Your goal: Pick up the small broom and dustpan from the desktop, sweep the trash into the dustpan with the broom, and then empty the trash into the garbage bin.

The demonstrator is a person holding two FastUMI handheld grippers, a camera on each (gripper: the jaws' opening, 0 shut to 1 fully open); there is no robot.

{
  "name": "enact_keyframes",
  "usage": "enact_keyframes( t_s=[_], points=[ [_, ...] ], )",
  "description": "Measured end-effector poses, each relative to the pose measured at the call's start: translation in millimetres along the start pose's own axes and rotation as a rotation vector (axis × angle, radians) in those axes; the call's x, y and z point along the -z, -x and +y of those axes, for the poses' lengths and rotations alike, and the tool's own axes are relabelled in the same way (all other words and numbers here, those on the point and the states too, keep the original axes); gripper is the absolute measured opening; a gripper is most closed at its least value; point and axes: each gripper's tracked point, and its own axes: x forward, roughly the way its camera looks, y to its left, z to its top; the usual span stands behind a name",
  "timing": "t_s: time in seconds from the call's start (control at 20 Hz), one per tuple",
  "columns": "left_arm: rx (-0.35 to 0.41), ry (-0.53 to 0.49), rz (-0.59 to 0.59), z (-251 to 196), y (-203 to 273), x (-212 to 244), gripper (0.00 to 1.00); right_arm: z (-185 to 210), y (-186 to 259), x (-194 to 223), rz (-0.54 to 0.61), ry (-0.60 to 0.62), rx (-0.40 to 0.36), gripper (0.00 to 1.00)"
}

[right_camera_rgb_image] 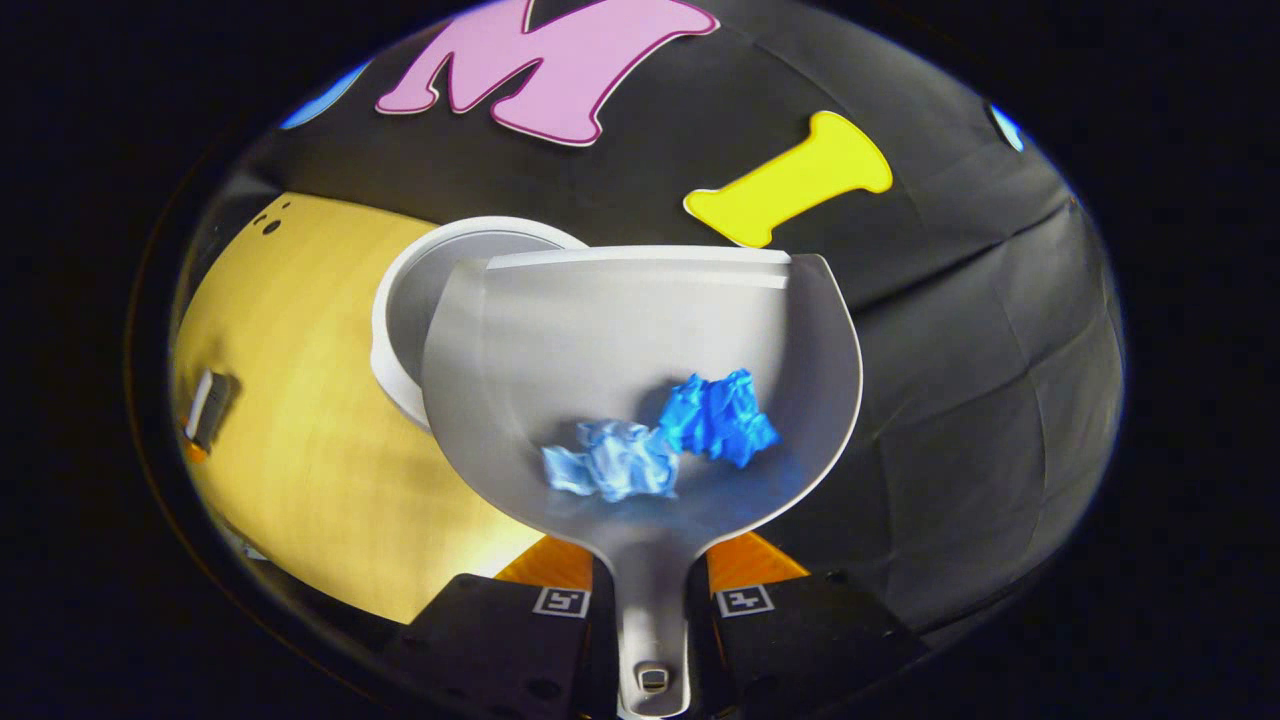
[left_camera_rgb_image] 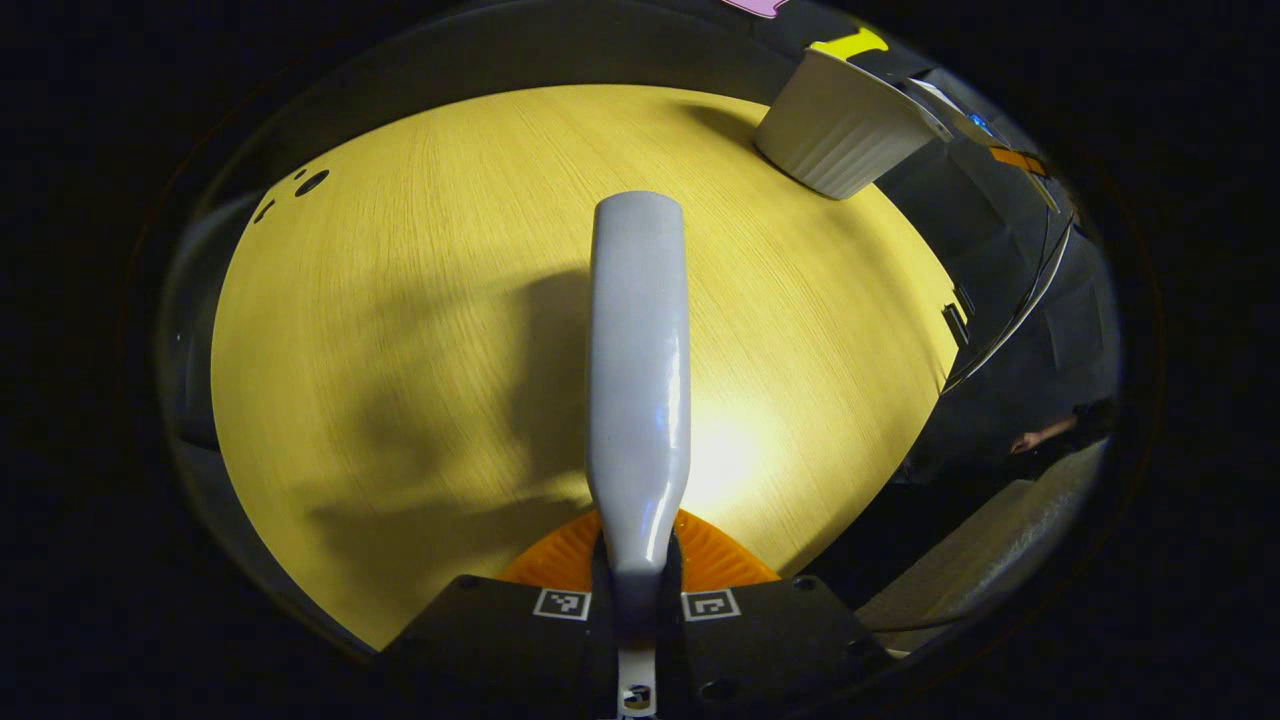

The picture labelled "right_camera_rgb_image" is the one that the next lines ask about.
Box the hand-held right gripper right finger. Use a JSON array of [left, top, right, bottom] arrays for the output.
[[690, 532, 926, 716]]

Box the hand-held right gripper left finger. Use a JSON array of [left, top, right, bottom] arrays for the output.
[[385, 537, 613, 716]]

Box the small grey broom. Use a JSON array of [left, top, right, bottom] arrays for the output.
[[185, 370, 239, 453]]

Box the light blue paper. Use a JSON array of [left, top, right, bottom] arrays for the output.
[[541, 420, 681, 503]]

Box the white ribbed garbage bin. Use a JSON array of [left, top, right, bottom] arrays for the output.
[[370, 216, 591, 431]]

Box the grey dustpan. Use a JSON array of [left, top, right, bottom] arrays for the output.
[[420, 246, 864, 719]]

